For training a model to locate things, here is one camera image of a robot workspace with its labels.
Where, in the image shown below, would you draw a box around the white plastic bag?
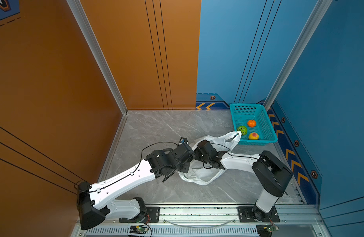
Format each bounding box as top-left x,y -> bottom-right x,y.
178,131 -> 242,186

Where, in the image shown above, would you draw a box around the green apple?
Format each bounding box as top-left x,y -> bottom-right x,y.
237,125 -> 248,136

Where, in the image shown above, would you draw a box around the red yellow peach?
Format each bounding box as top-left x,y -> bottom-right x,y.
248,132 -> 259,140

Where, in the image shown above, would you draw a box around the orange tangerine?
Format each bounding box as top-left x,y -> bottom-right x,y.
247,119 -> 256,127

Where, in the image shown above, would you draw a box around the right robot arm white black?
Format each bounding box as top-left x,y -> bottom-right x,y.
194,140 -> 293,223

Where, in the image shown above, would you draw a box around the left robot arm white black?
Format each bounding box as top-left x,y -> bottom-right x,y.
75,143 -> 195,230

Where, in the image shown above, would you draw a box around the teal plastic basket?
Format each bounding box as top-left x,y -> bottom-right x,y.
230,103 -> 278,146

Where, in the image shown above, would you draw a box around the green circuit board left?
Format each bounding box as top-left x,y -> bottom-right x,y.
129,225 -> 150,237

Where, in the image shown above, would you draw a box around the green circuit board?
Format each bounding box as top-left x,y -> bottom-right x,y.
129,225 -> 150,237
263,226 -> 278,236

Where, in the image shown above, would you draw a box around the green circuit board right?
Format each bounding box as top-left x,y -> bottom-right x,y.
263,226 -> 278,236

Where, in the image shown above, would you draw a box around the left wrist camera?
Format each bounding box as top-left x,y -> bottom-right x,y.
179,137 -> 188,145

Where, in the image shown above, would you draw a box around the aluminium corner post left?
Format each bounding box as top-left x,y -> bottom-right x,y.
66,0 -> 128,116

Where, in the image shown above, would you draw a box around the aluminium corner post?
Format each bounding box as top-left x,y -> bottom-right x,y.
66,0 -> 128,116
263,0 -> 332,111

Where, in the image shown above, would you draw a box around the aluminium corner post right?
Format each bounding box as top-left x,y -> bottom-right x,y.
263,0 -> 332,111

